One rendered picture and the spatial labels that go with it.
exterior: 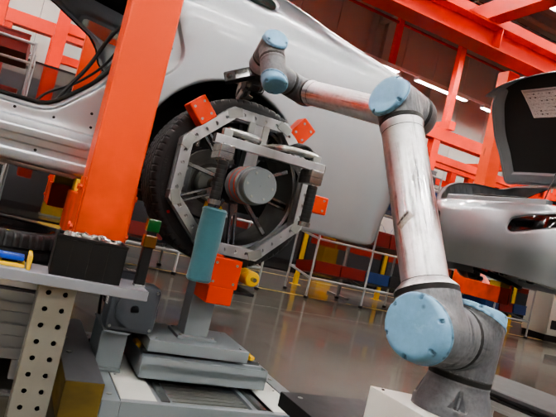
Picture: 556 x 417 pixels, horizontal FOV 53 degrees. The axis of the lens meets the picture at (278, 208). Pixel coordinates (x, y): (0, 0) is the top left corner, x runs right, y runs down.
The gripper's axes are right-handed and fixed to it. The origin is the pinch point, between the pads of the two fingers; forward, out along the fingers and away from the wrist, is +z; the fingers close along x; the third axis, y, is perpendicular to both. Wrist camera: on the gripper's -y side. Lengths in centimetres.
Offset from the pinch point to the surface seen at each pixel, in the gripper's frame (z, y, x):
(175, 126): 0.2, -25.3, -16.5
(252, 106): -5.5, 4.1, -7.1
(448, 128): 481, 620, 374
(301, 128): -9.3, 21.7, -17.5
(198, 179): 43.9, -3.6, -13.6
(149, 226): -13, -39, -63
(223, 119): -9.2, -10.0, -17.7
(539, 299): 460, 684, 47
